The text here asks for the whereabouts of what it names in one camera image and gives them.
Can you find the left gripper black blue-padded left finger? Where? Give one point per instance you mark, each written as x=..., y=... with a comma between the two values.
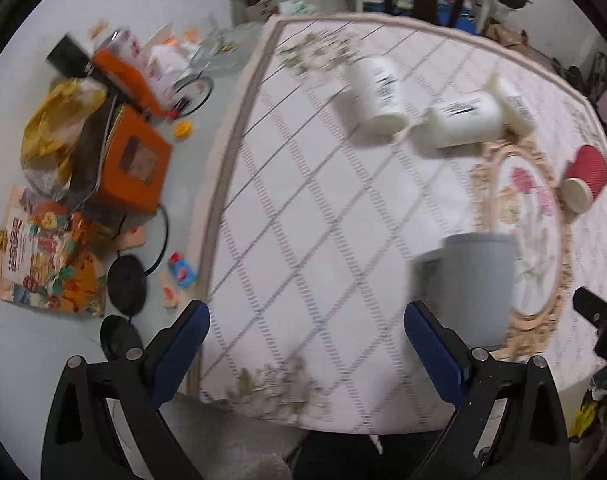
x=81, y=441

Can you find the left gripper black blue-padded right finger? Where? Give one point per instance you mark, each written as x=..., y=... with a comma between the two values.
x=507, y=421

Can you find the grey cup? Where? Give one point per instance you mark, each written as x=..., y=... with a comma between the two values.
x=468, y=283

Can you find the red white-based cup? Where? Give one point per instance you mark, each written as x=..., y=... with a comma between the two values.
x=584, y=179

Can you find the white cup with label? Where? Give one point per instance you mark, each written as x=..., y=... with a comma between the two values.
x=378, y=96

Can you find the black gripper at right edge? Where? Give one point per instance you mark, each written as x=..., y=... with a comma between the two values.
x=594, y=310

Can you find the colourful printed paper bag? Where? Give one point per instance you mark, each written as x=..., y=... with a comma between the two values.
x=50, y=257

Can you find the small blue red packet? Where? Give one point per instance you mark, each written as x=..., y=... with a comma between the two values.
x=181, y=271

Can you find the orange box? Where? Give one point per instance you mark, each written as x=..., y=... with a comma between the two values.
x=134, y=165

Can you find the yellow plastic bag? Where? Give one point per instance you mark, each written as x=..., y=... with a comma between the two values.
x=52, y=133

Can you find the white mug lying sideways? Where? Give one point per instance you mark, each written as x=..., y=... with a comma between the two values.
x=474, y=118

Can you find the white cream bottle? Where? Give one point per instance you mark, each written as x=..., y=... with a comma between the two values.
x=518, y=115

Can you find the white floral patterned rug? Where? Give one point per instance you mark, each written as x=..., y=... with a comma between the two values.
x=307, y=228

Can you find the small yellow cap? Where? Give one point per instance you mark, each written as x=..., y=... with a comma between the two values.
x=183, y=129

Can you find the orange black tool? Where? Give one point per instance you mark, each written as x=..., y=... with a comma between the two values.
x=117, y=76

